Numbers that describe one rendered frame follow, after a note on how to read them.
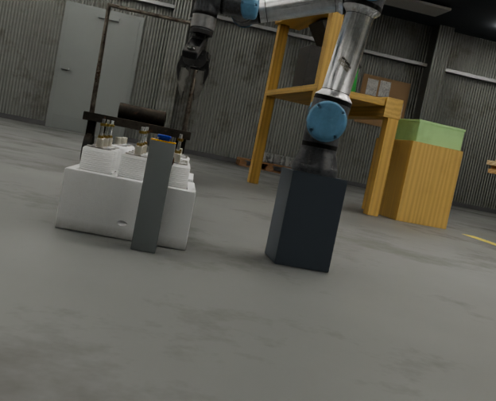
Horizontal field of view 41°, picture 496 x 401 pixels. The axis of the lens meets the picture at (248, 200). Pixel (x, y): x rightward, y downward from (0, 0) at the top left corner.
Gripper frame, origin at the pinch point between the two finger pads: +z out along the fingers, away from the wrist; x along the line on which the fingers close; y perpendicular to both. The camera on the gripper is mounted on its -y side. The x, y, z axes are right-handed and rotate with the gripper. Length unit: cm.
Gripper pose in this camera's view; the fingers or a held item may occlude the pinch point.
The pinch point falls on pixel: (187, 94)
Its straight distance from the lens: 203.6
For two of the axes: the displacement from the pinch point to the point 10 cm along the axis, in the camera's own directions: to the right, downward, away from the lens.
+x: -9.8, -2.0, 0.6
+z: -2.0, 9.8, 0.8
